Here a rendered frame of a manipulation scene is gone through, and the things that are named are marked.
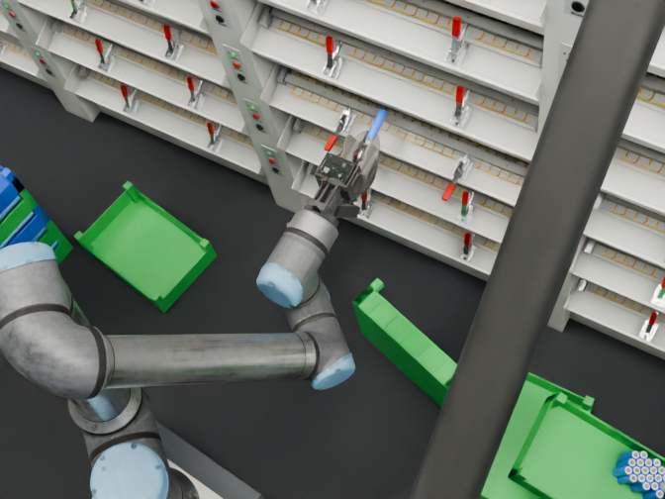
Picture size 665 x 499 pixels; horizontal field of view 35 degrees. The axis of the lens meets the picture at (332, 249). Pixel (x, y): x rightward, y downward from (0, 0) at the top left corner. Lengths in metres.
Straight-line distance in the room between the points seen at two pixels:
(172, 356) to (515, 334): 1.41
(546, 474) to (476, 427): 1.96
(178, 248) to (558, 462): 1.09
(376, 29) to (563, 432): 1.01
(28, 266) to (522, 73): 0.85
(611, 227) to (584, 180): 1.70
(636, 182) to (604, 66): 1.54
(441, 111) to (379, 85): 0.13
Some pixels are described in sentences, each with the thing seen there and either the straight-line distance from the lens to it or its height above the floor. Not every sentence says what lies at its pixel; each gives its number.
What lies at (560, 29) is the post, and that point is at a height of 1.11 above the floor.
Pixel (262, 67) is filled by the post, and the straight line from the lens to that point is 2.17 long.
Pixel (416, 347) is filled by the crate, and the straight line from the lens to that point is 2.31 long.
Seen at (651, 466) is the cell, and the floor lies 0.08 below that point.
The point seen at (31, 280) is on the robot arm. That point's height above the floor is 0.95.
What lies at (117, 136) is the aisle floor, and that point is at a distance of 2.97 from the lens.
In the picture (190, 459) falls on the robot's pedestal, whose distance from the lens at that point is 2.46.
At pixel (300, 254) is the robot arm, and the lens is 1.91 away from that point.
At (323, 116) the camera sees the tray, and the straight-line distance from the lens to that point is 2.20.
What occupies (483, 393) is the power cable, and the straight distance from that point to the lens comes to 0.38.
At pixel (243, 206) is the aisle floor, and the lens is 2.75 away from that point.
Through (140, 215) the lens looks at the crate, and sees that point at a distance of 2.81.
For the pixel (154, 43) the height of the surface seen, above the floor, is 0.54.
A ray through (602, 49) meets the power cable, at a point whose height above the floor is 2.08.
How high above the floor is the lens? 2.35
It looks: 63 degrees down
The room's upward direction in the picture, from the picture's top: 18 degrees counter-clockwise
